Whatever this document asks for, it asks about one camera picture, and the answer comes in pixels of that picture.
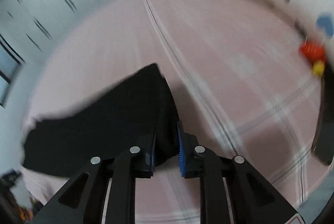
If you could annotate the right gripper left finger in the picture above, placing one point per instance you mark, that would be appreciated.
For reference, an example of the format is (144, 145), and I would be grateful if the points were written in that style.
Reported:
(103, 191)

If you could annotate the black framed window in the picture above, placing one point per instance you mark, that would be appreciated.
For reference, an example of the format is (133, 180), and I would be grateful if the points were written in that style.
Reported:
(11, 63)

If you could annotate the pink plaid bed sheet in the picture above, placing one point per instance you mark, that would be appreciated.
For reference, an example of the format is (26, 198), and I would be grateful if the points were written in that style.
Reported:
(237, 78)

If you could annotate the red yellow toy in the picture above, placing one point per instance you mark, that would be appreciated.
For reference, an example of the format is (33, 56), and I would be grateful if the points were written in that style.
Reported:
(315, 55)

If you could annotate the black pants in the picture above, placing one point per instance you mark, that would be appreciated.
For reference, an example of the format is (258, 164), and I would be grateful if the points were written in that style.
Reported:
(138, 111)

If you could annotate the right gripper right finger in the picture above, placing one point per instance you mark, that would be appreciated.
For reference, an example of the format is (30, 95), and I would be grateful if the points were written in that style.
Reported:
(231, 189)

